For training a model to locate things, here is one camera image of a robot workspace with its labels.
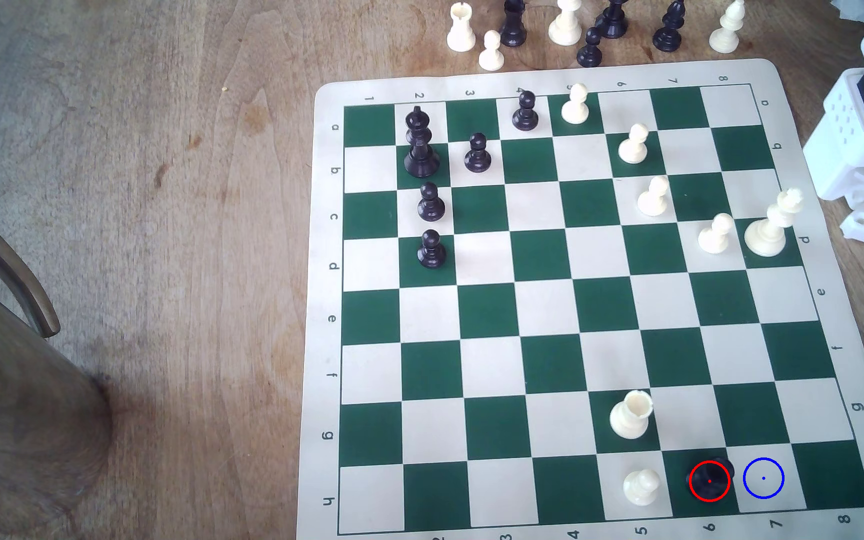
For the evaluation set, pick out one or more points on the black rook chess piece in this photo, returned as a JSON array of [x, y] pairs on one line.
[[711, 478]]

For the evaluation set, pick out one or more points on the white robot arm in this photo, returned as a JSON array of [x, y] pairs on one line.
[[848, 142]]

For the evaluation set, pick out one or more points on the black pawn chess piece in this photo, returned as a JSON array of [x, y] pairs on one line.
[[431, 250], [477, 154], [431, 203], [526, 112], [590, 51]]

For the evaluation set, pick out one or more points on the green and white chess mat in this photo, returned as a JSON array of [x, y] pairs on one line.
[[544, 300]]

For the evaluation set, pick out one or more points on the black king chess piece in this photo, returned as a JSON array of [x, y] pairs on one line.
[[419, 146]]

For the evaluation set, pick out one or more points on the white pawn chess piece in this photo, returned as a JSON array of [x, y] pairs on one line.
[[715, 235], [574, 106], [633, 146], [491, 54], [641, 487], [653, 199]]

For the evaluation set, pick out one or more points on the white rook chess piece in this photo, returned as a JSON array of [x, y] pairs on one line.
[[630, 417], [461, 30]]

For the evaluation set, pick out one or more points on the tall black chess piece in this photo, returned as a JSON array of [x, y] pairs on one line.
[[513, 26], [612, 21]]

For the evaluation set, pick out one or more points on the tall white chess piece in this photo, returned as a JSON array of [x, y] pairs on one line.
[[565, 26]]

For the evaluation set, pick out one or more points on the black bishop chess piece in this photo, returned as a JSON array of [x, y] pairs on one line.
[[668, 31]]

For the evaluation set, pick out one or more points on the white king chess piece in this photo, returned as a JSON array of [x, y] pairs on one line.
[[768, 231]]

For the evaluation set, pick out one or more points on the white bishop chess piece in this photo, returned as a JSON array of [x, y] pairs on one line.
[[725, 34]]

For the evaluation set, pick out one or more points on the white crumpled paper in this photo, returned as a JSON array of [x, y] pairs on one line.
[[854, 9]]

